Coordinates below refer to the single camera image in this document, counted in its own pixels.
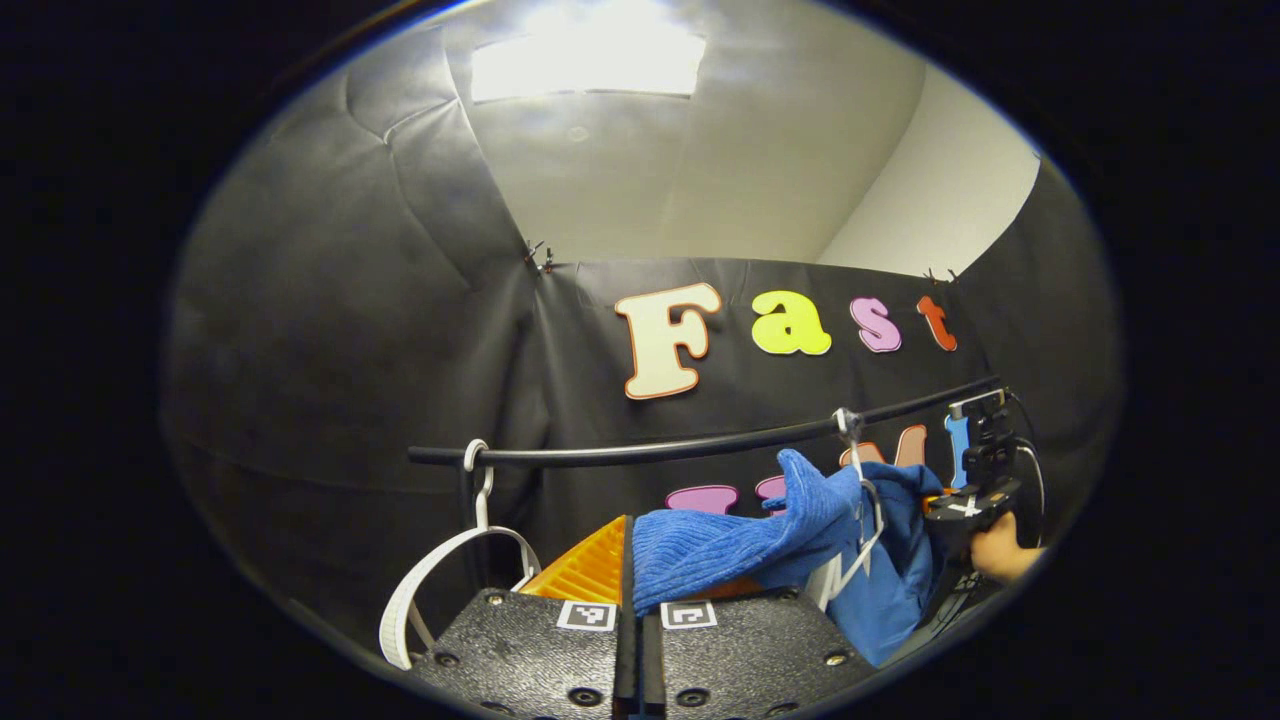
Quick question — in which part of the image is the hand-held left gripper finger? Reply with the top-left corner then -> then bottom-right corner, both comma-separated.
405,513 -> 638,720
638,575 -> 879,720

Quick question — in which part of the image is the blue knit jacket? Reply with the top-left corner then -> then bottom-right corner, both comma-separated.
632,448 -> 946,669

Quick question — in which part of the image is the white plastic clothes hanger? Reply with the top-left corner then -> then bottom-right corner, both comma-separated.
808,408 -> 889,613
378,438 -> 543,671

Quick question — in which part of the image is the ceiling light panel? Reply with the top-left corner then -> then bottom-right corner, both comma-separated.
470,28 -> 707,104

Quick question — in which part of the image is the black clothes rail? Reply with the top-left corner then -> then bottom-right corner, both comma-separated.
408,375 -> 1004,531

